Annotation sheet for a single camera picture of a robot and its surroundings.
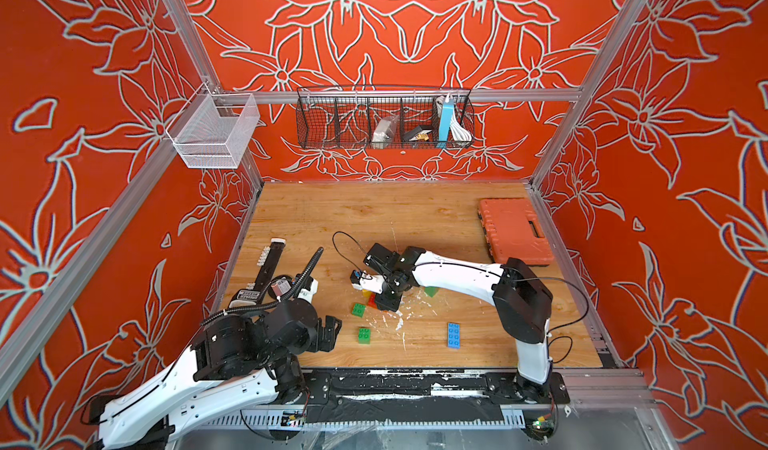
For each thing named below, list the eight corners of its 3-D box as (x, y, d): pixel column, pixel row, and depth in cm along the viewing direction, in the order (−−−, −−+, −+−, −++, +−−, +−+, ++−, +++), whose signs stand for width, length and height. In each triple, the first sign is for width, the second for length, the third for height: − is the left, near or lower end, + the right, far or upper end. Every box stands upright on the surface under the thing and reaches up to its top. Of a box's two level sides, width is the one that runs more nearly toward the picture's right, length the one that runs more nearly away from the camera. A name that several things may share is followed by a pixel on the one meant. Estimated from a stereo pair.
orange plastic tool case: (492, 269, 97) (497, 259, 92) (475, 209, 114) (479, 198, 109) (549, 269, 97) (557, 259, 92) (524, 208, 114) (530, 198, 109)
